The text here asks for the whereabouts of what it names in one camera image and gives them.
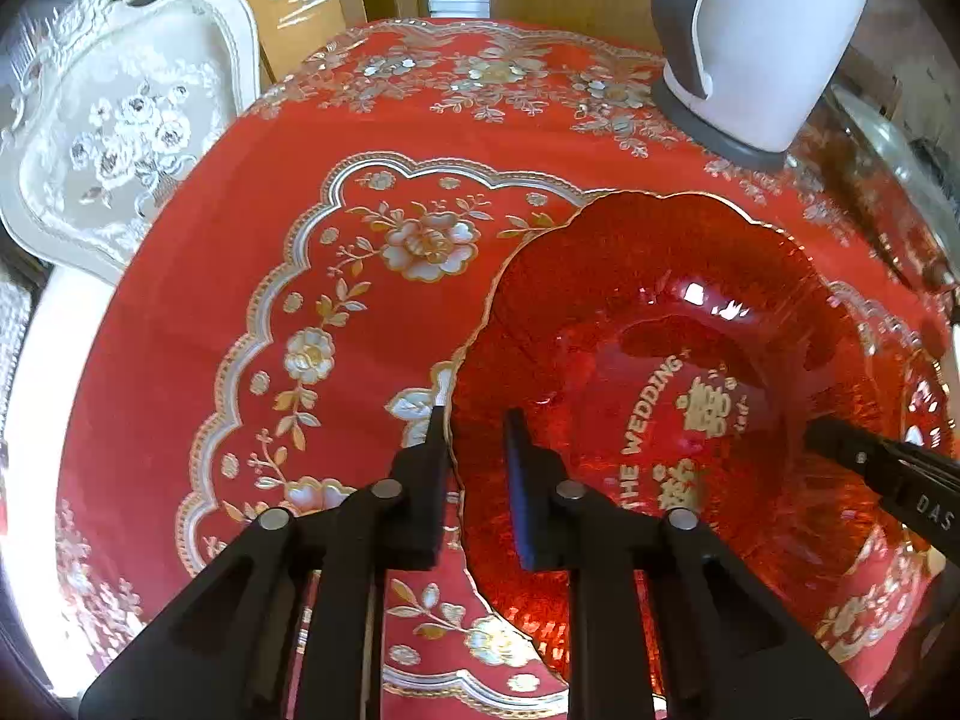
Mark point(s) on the white ornate chair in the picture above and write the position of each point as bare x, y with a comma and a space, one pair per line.
120, 101

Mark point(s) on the white electric kettle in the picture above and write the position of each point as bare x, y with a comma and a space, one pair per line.
742, 76

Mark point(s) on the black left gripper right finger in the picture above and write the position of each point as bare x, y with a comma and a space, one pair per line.
660, 607

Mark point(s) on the red glass wedding plate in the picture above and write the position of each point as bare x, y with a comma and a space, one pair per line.
671, 352

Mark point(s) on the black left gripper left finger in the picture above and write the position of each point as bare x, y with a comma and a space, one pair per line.
287, 619

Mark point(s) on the red floral tablecloth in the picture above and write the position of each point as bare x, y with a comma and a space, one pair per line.
325, 277

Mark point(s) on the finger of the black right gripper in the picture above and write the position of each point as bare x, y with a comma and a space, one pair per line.
857, 449

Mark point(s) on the steel pan with lid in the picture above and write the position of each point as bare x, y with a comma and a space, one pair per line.
910, 219

